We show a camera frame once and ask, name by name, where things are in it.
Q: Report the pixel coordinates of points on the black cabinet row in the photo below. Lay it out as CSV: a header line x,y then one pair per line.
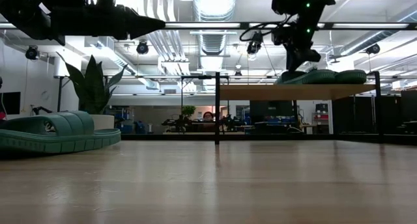
x,y
358,115

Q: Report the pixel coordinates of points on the dark wide monitor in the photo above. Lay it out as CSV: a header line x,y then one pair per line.
x,y
270,108

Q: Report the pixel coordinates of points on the black frame bar with lights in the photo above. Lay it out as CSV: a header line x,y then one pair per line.
x,y
244,25

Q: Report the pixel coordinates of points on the rack with red bins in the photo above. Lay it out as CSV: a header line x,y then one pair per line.
x,y
321,115

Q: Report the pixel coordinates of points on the black flat monitor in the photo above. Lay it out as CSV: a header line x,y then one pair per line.
x,y
11,102

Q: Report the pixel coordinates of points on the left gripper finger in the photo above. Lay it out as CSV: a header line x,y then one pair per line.
x,y
140,23

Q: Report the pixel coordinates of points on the small bushy green plant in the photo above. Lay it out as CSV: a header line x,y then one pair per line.
x,y
189,110

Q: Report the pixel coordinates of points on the teal rubber slide sandal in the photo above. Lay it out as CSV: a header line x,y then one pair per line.
x,y
352,77
312,77
49,146

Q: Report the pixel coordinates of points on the person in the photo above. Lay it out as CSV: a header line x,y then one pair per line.
x,y
208,116

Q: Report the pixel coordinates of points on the black round spotlight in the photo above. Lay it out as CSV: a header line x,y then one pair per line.
x,y
373,49
254,47
142,47
238,73
32,52

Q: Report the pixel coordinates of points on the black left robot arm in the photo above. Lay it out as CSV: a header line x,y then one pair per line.
x,y
23,15

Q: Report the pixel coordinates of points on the wooden shelf with black frame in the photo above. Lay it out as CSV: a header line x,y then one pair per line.
x,y
286,92

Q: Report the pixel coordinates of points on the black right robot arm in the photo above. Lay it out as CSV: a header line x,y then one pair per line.
x,y
306,15

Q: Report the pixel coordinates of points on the silver ventilation duct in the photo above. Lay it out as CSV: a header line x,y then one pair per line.
x,y
213,6

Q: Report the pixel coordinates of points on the black aluminium rig frame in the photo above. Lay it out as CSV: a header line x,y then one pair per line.
x,y
293,137

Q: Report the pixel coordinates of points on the green snake plant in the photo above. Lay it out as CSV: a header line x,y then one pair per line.
x,y
92,87

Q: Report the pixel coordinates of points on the small black robot arm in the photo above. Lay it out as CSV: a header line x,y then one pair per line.
x,y
177,123
229,123

